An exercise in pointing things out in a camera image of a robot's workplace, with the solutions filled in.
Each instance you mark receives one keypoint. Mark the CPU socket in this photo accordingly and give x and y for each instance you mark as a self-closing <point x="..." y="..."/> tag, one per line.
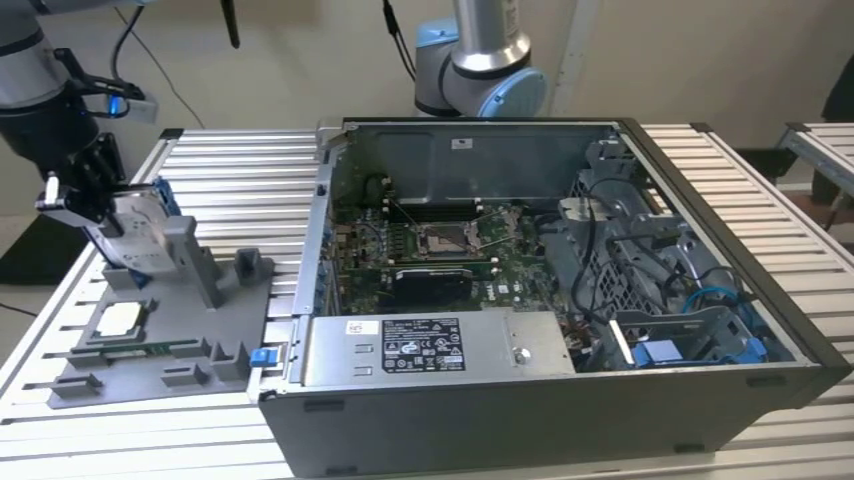
<point x="443" y="245"/>

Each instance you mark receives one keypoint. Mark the black RAM slot bank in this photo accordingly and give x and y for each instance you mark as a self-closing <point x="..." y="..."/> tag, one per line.
<point x="441" y="261"/>
<point x="434" y="201"/>

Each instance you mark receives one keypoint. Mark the white case sticker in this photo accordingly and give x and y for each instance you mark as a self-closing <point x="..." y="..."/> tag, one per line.
<point x="462" y="143"/>

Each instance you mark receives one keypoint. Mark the silver CPU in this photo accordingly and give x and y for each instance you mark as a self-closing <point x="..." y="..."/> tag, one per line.
<point x="119" y="319"/>

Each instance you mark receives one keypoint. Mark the grey parts rack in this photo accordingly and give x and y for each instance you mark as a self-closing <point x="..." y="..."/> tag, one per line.
<point x="194" y="320"/>

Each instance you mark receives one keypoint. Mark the green motherboard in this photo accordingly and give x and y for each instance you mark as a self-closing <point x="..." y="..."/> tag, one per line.
<point x="521" y="240"/>

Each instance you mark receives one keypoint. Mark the metal disk bay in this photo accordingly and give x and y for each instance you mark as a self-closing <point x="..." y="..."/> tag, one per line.
<point x="674" y="317"/>

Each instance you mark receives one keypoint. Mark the metal slat table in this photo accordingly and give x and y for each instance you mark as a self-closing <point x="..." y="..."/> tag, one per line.
<point x="828" y="145"/>

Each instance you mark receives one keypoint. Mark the blue case latch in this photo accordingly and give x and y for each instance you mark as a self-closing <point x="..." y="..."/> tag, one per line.
<point x="261" y="356"/>

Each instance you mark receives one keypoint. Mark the black PC case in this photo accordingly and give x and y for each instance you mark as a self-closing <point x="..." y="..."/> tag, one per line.
<point x="467" y="425"/>

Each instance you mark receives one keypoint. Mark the hard disk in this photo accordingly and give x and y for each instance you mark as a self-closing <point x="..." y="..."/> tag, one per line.
<point x="136" y="235"/>
<point x="657" y="355"/>

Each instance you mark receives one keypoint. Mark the silver power supply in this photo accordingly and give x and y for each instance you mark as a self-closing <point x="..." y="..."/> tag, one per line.
<point x="334" y="360"/>

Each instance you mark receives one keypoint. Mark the black hanging rod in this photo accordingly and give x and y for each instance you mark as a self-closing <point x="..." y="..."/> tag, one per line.
<point x="230" y="25"/>

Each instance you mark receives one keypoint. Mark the green RAM stick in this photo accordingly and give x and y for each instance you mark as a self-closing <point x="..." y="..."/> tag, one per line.
<point x="154" y="346"/>

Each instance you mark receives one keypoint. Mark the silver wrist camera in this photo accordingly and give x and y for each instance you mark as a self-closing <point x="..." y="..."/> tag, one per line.
<point x="136" y="109"/>

